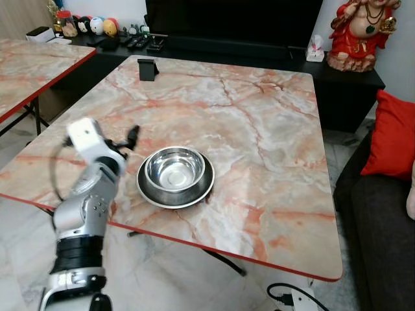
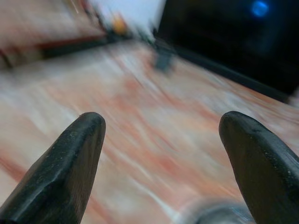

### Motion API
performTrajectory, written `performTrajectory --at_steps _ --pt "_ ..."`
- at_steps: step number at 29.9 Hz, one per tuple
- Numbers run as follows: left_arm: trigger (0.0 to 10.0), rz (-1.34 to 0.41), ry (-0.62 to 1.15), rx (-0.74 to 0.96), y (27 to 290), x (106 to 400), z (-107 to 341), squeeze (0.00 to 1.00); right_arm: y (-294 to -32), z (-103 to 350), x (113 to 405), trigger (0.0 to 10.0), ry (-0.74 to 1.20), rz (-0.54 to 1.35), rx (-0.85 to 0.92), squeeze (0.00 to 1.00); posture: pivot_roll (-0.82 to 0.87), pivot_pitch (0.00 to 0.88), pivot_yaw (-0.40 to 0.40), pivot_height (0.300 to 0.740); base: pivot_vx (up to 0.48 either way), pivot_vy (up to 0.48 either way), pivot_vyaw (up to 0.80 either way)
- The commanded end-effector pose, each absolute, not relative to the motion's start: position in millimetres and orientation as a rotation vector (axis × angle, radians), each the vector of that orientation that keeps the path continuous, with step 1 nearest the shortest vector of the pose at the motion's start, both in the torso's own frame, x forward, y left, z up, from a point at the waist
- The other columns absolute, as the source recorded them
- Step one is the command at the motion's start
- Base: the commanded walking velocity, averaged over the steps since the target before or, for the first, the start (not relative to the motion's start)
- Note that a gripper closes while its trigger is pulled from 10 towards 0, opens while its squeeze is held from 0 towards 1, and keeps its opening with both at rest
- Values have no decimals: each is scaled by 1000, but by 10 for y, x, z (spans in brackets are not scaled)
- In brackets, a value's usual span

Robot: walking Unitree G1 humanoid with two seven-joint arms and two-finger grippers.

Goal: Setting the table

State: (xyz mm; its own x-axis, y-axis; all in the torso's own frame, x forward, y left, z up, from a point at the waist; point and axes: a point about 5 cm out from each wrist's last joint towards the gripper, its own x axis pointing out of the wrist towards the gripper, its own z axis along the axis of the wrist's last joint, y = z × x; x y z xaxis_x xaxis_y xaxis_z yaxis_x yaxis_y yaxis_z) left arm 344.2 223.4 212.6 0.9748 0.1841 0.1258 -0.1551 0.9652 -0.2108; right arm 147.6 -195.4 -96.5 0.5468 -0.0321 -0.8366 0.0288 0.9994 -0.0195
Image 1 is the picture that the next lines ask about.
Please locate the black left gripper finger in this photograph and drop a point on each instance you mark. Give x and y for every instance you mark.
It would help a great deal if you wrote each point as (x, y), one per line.
(133, 137)

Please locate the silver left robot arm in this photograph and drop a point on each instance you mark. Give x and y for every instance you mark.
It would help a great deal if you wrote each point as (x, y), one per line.
(81, 210)

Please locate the stainless steel bowl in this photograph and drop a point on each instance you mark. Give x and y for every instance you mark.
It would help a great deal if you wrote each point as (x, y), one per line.
(175, 170)

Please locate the black phone stand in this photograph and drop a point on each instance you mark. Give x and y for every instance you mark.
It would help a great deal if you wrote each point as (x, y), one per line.
(148, 69)

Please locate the black folding table legs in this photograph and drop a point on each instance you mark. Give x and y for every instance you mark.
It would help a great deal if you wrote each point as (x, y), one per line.
(224, 259)
(27, 111)

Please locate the pink pillow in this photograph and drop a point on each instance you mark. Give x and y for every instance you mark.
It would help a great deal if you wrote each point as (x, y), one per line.
(411, 191)

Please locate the yellow egg figure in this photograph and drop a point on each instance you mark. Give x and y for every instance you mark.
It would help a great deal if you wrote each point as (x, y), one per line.
(111, 28)

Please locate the red cushion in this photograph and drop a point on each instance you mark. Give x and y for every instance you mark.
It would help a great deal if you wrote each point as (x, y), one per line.
(392, 136)

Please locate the black and white egg figure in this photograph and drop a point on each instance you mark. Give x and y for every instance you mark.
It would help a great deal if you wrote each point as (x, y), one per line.
(84, 26)

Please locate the red-lidded jar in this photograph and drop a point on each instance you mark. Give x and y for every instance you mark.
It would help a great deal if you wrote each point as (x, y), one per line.
(66, 26)

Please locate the white box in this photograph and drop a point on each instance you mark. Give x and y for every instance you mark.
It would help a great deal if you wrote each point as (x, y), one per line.
(40, 34)

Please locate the golden ornament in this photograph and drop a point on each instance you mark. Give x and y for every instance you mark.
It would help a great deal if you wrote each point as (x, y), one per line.
(52, 9)

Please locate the black television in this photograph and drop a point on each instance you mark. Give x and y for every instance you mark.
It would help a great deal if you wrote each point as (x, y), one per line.
(233, 23)

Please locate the dark grey sofa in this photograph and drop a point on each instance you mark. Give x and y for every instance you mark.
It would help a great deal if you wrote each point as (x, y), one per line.
(382, 246)

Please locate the light wooden cabinet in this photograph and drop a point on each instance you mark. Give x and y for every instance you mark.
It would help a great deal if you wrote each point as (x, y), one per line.
(23, 16)

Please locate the red laughing Buddha statue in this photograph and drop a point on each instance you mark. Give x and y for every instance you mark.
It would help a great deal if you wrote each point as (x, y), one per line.
(355, 35)

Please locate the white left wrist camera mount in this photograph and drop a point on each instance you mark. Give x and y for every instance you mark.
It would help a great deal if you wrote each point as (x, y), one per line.
(87, 137)

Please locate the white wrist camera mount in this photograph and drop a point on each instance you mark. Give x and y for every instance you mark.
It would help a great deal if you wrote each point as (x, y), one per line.
(87, 137)
(308, 301)

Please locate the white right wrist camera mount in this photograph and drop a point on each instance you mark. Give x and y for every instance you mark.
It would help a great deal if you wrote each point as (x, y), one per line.
(308, 301)

